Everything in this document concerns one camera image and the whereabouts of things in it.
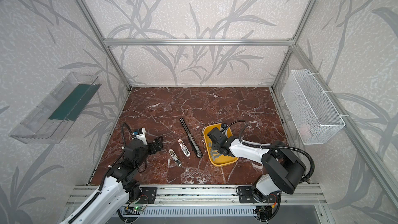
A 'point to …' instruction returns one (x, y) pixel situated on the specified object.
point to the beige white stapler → (175, 158)
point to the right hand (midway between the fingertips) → (217, 138)
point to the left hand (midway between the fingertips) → (158, 134)
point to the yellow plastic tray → (216, 158)
